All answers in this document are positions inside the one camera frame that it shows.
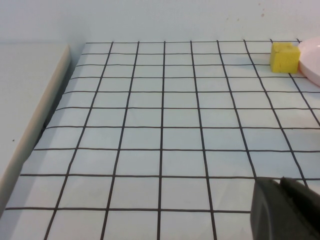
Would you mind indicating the yellow sponge cube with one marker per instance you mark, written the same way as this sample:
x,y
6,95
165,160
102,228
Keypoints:
x,y
285,60

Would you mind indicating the pale pink round plate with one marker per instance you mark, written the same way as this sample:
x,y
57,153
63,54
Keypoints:
x,y
311,62

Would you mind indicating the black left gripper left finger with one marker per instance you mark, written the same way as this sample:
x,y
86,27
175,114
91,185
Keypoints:
x,y
270,215

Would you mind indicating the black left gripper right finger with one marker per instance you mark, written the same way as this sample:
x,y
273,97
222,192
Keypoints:
x,y
307,207

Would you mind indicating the white board with beige edge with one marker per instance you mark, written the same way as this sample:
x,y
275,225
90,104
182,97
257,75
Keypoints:
x,y
20,100

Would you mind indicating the white black grid table mat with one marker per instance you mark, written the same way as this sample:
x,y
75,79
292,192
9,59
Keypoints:
x,y
150,125

